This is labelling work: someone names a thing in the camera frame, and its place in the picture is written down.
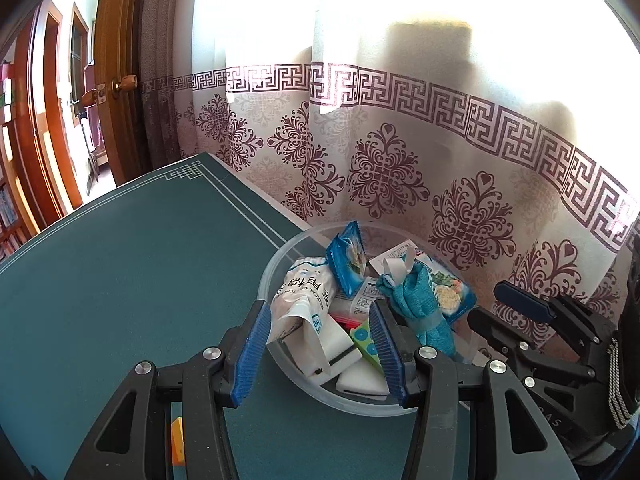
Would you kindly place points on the white sponge with black layer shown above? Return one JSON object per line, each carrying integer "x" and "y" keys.
{"x": 325, "y": 345}
{"x": 360, "y": 380}

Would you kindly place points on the white medicine box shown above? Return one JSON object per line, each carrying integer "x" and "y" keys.
{"x": 350, "y": 305}

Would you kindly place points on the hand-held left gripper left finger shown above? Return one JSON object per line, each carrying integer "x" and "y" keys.
{"x": 250, "y": 355}

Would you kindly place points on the white printed packet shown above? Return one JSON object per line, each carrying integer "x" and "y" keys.
{"x": 397, "y": 252}

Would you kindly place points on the white patterned curtain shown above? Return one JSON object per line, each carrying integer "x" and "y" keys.
{"x": 400, "y": 160}

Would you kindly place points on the green blue-dotted sponge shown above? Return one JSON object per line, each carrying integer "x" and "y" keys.
{"x": 365, "y": 342}

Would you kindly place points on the red packet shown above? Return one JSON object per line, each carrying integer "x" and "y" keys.
{"x": 350, "y": 319}

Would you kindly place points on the wooden door with knobs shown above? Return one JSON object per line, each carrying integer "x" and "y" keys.
{"x": 115, "y": 20}

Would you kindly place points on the clear plastic bowl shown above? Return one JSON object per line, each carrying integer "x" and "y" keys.
{"x": 320, "y": 395}

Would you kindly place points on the orange and yellow toy block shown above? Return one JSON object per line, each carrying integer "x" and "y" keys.
{"x": 177, "y": 440}

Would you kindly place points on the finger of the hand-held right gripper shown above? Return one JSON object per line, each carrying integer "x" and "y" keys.
{"x": 522, "y": 302}
{"x": 500, "y": 340}

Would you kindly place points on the blue snack packet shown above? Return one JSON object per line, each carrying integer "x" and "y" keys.
{"x": 345, "y": 260}
{"x": 450, "y": 295}

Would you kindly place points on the wooden door frame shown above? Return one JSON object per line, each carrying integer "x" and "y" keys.
{"x": 45, "y": 110}

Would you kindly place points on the blue towel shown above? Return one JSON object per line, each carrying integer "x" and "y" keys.
{"x": 420, "y": 300}

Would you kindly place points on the wooden bookshelf with books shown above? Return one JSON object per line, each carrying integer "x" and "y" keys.
{"x": 7, "y": 210}

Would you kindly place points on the white cotton swab bag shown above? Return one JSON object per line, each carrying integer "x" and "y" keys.
{"x": 300, "y": 290}

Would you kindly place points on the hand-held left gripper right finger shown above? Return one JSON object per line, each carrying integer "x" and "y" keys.
{"x": 385, "y": 355}

